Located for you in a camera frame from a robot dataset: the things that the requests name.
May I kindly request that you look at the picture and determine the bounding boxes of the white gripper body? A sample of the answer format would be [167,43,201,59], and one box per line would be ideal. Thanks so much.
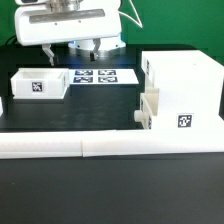
[14,0,122,46]

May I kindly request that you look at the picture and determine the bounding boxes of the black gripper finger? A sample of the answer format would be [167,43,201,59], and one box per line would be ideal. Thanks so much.
[42,44,54,65]
[90,38,101,61]

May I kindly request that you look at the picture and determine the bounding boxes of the white drawer tray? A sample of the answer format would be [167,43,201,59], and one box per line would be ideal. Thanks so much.
[11,68,69,99]
[134,87,159,129]

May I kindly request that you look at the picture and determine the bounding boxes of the white front drawer tray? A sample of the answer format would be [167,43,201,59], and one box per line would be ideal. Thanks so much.
[134,87,159,129]

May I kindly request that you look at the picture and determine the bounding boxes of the white drawer cabinet box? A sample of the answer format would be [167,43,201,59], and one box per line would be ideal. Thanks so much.
[141,50,224,130]

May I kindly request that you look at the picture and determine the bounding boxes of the white marker sheet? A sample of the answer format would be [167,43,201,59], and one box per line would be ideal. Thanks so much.
[69,69,139,85]

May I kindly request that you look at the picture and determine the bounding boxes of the white left edge block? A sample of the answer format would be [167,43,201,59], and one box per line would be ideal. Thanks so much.
[0,97,3,117]

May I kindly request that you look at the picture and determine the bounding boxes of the black cables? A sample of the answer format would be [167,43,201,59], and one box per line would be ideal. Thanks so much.
[118,0,144,29]

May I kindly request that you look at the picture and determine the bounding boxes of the white front barrier rail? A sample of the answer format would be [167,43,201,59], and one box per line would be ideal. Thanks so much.
[0,129,224,159]

